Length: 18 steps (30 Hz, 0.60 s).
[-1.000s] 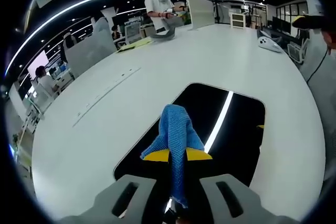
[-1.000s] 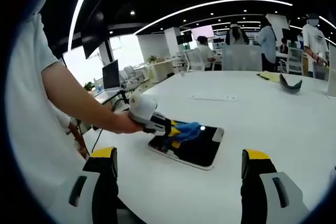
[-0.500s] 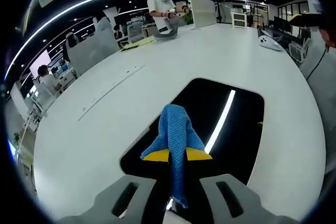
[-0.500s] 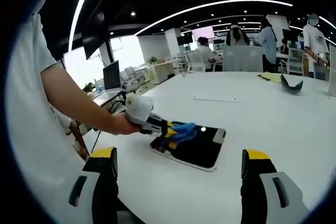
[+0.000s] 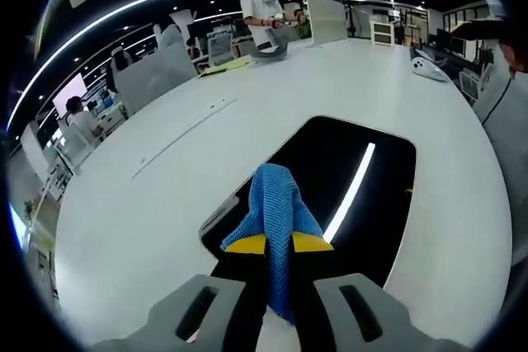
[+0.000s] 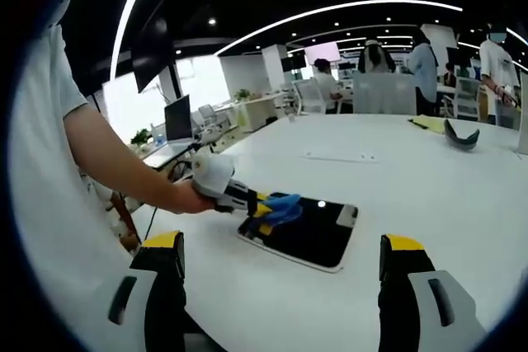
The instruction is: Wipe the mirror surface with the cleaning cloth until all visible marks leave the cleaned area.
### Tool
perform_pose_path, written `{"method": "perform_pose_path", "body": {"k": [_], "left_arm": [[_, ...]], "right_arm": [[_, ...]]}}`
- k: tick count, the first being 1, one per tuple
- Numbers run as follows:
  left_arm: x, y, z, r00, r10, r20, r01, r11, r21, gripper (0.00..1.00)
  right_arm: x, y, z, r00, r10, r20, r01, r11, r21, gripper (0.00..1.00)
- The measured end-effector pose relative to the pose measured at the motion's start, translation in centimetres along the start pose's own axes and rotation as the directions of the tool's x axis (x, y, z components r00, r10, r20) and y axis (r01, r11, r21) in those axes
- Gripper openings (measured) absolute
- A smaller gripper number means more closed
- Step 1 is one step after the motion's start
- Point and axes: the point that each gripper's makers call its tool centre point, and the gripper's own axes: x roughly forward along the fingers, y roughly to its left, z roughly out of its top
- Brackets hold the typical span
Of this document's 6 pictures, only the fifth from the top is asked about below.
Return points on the black tablet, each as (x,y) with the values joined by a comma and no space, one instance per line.
(330,154)

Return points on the large grey partition panel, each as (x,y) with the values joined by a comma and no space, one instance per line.
(156,71)

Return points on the white drawer cabinet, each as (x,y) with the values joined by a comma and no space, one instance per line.
(382,32)

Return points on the curved ceiling light strip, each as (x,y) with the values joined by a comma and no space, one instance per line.
(103,22)

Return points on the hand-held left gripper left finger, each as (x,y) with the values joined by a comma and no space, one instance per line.
(214,306)

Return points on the yellow paper sheet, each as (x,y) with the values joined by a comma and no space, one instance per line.
(224,68)

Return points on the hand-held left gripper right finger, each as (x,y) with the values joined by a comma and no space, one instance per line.
(330,315)

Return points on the blue cleaning cloth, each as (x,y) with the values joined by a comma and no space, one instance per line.
(276,203)

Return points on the grey headset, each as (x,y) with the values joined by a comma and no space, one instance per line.
(272,54)

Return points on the grey desk divider panel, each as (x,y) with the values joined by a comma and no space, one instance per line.
(326,20)

